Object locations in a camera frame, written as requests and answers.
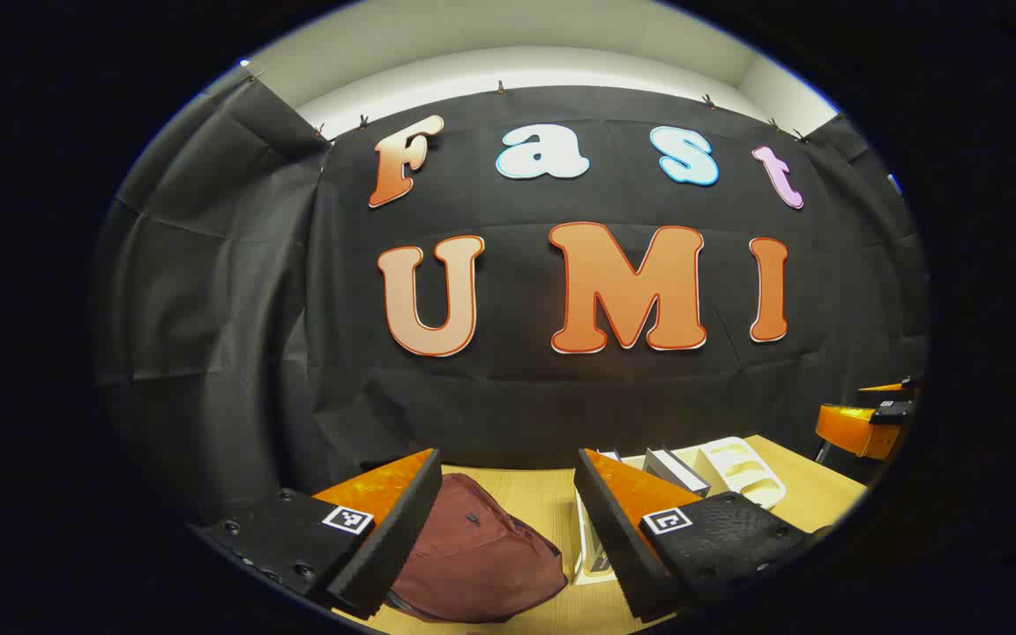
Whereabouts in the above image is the maroon schoolbag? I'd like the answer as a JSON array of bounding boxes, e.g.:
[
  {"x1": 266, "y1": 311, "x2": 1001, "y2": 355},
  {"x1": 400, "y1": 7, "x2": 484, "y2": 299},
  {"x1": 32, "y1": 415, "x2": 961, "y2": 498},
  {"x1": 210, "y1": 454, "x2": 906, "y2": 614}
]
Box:
[{"x1": 385, "y1": 473, "x2": 569, "y2": 625}]

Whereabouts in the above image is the portrait cover book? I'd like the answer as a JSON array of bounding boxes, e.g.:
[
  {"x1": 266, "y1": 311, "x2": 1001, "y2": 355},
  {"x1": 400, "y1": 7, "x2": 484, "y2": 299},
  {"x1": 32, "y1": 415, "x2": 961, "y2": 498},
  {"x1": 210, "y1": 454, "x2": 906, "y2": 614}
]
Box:
[{"x1": 644, "y1": 447, "x2": 713, "y2": 497}]

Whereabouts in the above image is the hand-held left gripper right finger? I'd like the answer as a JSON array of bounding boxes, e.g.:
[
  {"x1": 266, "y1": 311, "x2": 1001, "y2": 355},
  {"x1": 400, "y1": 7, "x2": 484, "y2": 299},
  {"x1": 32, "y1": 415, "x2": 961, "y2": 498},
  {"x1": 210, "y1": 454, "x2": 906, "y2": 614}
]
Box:
[{"x1": 573, "y1": 448, "x2": 835, "y2": 623}]

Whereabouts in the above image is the cream plastic bookshelf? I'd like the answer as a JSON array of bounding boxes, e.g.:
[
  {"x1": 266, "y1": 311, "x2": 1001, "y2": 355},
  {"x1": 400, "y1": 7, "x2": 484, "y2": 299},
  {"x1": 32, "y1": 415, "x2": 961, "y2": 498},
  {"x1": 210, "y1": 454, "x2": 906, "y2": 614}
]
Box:
[{"x1": 574, "y1": 436, "x2": 788, "y2": 586}]

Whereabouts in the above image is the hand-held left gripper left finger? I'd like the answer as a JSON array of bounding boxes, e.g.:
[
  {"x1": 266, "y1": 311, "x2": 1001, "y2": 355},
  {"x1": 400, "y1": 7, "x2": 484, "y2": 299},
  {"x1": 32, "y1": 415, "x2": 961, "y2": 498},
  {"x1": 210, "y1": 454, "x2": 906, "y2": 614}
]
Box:
[{"x1": 190, "y1": 448, "x2": 444, "y2": 618}]

